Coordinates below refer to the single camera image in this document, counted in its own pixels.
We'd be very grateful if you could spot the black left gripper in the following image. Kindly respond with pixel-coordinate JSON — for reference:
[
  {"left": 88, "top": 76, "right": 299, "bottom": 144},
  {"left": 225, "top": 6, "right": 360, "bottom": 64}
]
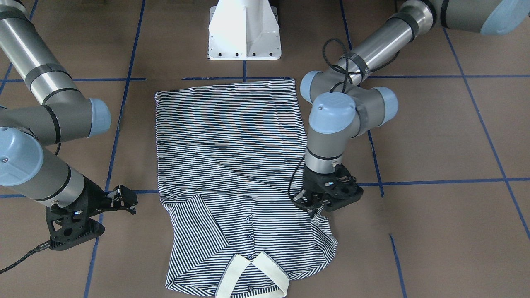
[{"left": 291, "top": 164, "right": 364, "bottom": 219}]

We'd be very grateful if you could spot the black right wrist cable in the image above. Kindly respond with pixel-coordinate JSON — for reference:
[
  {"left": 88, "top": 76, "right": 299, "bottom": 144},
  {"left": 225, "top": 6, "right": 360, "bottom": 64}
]
[{"left": 0, "top": 241, "right": 54, "bottom": 274}]

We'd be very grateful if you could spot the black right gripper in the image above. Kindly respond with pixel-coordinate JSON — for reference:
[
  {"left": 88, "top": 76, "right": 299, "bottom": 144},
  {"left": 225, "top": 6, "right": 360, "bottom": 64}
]
[{"left": 46, "top": 180, "right": 138, "bottom": 251}]

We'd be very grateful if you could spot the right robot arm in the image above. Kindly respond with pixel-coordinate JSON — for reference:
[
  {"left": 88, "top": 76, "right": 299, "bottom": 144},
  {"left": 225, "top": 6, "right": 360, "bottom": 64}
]
[{"left": 0, "top": 0, "right": 138, "bottom": 254}]

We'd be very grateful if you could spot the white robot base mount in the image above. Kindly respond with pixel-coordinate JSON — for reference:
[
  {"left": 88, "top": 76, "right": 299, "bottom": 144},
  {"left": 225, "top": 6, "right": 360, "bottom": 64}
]
[{"left": 207, "top": 0, "right": 282, "bottom": 61}]

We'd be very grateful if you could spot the navy white striped polo shirt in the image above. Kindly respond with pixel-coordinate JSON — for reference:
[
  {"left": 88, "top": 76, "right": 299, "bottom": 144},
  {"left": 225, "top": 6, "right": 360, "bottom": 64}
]
[{"left": 154, "top": 79, "right": 337, "bottom": 298}]

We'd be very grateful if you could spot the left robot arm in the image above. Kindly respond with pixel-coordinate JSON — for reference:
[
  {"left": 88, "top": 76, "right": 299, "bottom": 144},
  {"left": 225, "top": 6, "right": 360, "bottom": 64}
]
[{"left": 290, "top": 0, "right": 530, "bottom": 217}]

